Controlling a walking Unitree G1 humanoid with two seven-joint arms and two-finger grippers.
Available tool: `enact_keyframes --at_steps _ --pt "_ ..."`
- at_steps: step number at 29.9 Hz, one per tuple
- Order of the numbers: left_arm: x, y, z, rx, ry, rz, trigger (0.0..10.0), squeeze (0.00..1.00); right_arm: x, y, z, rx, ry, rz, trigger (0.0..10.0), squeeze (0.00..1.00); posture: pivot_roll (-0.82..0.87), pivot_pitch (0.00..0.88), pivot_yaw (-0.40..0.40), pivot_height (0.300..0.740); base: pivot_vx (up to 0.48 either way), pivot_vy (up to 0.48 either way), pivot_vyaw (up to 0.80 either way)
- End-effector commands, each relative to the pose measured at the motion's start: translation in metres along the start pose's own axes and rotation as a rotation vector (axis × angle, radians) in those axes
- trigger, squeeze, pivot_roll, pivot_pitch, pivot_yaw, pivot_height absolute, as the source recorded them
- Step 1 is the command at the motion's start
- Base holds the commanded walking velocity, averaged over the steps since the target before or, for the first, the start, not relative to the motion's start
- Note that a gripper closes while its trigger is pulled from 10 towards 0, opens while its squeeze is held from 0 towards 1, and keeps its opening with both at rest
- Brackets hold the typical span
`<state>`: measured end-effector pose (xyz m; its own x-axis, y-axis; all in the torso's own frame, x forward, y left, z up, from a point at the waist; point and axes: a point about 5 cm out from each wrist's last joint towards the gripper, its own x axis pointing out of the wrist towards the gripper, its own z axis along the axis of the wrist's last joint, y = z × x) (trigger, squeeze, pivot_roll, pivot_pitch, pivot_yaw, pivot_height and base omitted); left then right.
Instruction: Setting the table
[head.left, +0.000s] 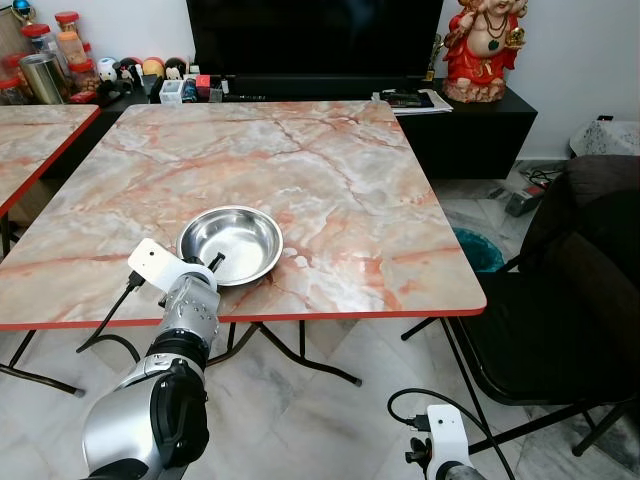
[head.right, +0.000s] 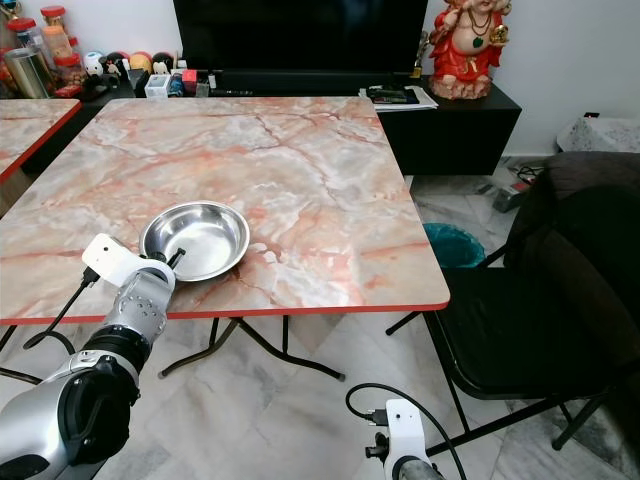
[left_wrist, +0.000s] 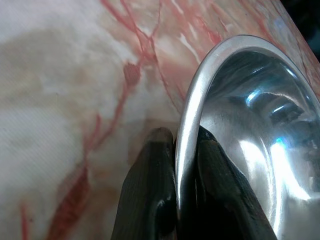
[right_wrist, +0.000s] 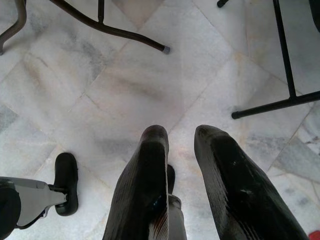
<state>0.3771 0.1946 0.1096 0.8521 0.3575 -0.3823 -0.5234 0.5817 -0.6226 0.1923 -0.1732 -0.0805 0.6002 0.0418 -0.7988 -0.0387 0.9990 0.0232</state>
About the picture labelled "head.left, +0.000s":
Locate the stainless steel bowl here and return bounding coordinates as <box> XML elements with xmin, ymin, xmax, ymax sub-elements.
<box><xmin>176</xmin><ymin>204</ymin><xmax>285</xmax><ymax>289</ymax></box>

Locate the small white holder box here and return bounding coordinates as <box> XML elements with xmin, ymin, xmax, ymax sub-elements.
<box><xmin>157</xmin><ymin>77</ymin><xmax>187</xmax><ymax>105</ymax></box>

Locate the teal waste bin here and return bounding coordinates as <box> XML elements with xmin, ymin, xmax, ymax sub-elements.
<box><xmin>451</xmin><ymin>227</ymin><xmax>507</xmax><ymax>275</ymax></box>

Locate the black folding chair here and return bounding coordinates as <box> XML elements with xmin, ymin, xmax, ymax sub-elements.
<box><xmin>401</xmin><ymin>154</ymin><xmax>640</xmax><ymax>458</ymax></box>

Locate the white panda figurine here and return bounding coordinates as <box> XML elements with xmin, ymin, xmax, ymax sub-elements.
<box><xmin>94</xmin><ymin>57</ymin><xmax>120</xmax><ymax>82</ymax></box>

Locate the stool with lace cloth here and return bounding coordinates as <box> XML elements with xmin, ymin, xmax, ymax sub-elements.
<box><xmin>569</xmin><ymin>119</ymin><xmax>640</xmax><ymax>159</ymax></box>

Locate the black flat television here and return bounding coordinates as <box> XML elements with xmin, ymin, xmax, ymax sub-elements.
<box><xmin>184</xmin><ymin>0</ymin><xmax>447</xmax><ymax>83</ymax></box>

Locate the steel canister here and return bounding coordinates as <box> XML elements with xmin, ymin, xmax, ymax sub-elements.
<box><xmin>19</xmin><ymin>51</ymin><xmax>67</xmax><ymax>105</ymax></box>

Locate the stack of papers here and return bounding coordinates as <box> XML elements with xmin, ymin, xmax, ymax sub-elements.
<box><xmin>384</xmin><ymin>87</ymin><xmax>457</xmax><ymax>114</ymax></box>

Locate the red-lidded glass jar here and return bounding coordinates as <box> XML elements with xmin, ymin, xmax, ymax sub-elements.
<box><xmin>21</xmin><ymin>21</ymin><xmax>52</xmax><ymax>57</ymax></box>
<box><xmin>54</xmin><ymin>11</ymin><xmax>87</xmax><ymax>67</ymax></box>

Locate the power strip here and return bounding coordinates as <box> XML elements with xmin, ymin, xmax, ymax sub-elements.
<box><xmin>489</xmin><ymin>169</ymin><xmax>547</xmax><ymax>217</ymax></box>

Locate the black television console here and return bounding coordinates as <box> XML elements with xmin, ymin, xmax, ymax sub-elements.
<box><xmin>40</xmin><ymin>79</ymin><xmax>540</xmax><ymax>182</ymax></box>

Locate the red and gold statue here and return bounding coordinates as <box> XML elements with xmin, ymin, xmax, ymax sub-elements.
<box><xmin>439</xmin><ymin>0</ymin><xmax>530</xmax><ymax>105</ymax></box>

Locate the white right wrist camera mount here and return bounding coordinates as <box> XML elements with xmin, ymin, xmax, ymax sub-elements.
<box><xmin>424</xmin><ymin>402</ymin><xmax>472</xmax><ymax>467</ymax></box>

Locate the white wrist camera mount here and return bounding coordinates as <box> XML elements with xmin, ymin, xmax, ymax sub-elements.
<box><xmin>127</xmin><ymin>237</ymin><xmax>217</xmax><ymax>297</ymax></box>
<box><xmin>424</xmin><ymin>402</ymin><xmax>472</xmax><ymax>467</ymax></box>

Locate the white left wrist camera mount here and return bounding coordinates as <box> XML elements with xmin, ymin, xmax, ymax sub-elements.
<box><xmin>127</xmin><ymin>237</ymin><xmax>217</xmax><ymax>297</ymax></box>

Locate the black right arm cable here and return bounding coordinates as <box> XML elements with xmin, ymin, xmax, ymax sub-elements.
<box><xmin>387</xmin><ymin>387</ymin><xmax>517</xmax><ymax>480</ymax></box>

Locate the black metal table frame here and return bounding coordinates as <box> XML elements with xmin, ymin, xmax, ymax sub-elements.
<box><xmin>0</xmin><ymin>319</ymin><xmax>364</xmax><ymax>397</ymax></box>

